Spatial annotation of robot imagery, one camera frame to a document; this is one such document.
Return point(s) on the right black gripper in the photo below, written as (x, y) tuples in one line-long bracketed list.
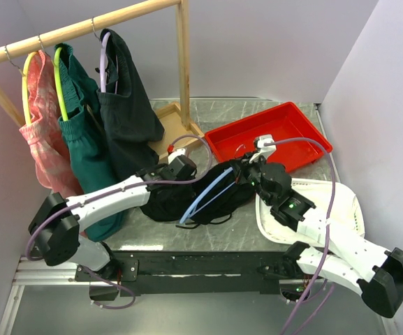
[(246, 165)]

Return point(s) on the light blue hanger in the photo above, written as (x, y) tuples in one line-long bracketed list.
[(218, 194)]

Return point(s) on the black shorts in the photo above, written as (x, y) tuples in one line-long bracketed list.
[(168, 203)]

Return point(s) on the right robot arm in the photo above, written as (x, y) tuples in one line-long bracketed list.
[(338, 253)]

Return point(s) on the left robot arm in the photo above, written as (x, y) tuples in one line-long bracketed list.
[(56, 229)]

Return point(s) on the dark green shorts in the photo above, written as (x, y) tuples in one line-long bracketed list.
[(130, 123)]

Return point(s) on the teal green shorts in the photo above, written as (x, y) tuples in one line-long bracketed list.
[(83, 131)]

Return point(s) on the lilac hanger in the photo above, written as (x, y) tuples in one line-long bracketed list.
[(103, 61)]

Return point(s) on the pink patterned shorts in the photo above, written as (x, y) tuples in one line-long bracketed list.
[(43, 136)]

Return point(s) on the lime green hanger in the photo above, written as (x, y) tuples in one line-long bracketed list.
[(57, 79)]

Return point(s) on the yellow hanger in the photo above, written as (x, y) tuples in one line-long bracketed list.
[(25, 92)]

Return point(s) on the red plastic tray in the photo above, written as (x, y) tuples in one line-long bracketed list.
[(281, 122)]

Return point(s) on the wooden clothes rack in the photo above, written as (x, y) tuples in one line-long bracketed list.
[(180, 130)]

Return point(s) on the white perforated laundry basket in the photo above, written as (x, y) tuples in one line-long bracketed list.
[(346, 209)]

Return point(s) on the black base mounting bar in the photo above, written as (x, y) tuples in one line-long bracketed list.
[(172, 272)]

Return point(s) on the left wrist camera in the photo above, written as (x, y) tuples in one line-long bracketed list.
[(173, 153)]

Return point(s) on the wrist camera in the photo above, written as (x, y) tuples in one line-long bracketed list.
[(264, 148), (173, 153)]

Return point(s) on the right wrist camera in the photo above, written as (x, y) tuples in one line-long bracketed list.
[(264, 148)]

